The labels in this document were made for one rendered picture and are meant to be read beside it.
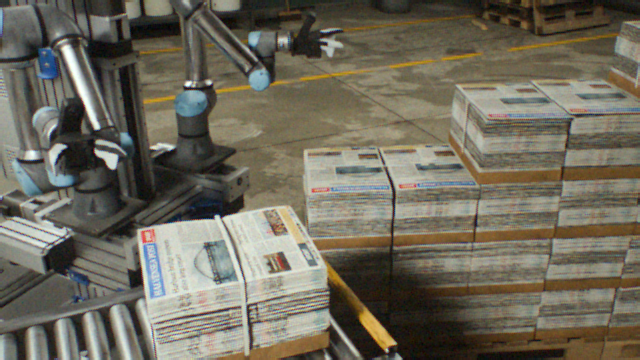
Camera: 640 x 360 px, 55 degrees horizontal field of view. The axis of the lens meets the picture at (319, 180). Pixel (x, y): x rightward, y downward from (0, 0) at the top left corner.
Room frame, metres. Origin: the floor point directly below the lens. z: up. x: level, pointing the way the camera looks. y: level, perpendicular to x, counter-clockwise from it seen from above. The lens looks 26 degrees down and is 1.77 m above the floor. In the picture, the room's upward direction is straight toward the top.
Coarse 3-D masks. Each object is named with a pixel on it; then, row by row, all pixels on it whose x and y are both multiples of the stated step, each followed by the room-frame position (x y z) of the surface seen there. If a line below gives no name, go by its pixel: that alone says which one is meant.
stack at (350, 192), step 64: (320, 192) 1.81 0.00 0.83; (384, 192) 1.82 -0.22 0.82; (448, 192) 1.84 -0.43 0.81; (512, 192) 1.86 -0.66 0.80; (576, 192) 1.88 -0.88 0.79; (384, 256) 1.83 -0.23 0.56; (448, 256) 1.84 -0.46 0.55; (512, 256) 1.85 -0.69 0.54; (576, 256) 1.88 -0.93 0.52; (384, 320) 1.83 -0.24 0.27; (448, 320) 1.85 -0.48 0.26; (512, 320) 1.87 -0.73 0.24; (576, 320) 1.88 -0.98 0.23
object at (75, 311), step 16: (80, 304) 1.26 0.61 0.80; (96, 304) 1.26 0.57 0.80; (112, 304) 1.26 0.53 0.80; (128, 304) 1.27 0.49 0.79; (16, 320) 1.20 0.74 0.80; (32, 320) 1.20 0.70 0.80; (48, 320) 1.20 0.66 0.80; (80, 320) 1.22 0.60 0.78; (48, 336) 1.19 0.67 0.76; (80, 336) 1.22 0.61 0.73; (112, 336) 1.25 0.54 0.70; (80, 352) 1.22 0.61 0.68
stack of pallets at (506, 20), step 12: (492, 0) 8.32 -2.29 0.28; (504, 0) 8.12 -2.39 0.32; (516, 0) 8.17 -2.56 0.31; (528, 0) 7.81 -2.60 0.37; (588, 0) 8.37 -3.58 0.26; (492, 12) 8.33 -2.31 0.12; (504, 12) 8.09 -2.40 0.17; (516, 12) 8.17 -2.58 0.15; (528, 12) 7.82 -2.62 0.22; (588, 12) 8.34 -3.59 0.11; (504, 24) 8.12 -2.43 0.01; (528, 24) 7.82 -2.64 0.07
